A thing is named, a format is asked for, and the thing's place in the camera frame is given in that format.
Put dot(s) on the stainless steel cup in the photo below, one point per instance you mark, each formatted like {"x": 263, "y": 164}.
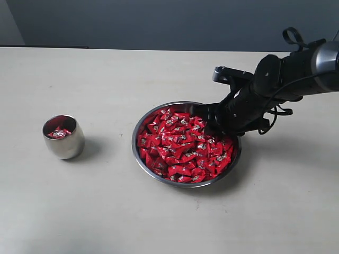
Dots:
{"x": 70, "y": 146}

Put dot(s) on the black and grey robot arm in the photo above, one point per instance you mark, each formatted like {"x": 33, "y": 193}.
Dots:
{"x": 312, "y": 70}

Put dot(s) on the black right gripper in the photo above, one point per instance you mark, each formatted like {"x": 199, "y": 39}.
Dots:
{"x": 241, "y": 112}

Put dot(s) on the pile of red wrapped candies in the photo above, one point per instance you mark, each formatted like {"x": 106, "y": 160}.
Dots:
{"x": 180, "y": 153}

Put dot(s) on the steel bowl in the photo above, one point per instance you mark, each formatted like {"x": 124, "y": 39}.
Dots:
{"x": 148, "y": 169}

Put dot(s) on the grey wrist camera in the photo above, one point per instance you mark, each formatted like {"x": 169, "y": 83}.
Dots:
{"x": 235, "y": 78}

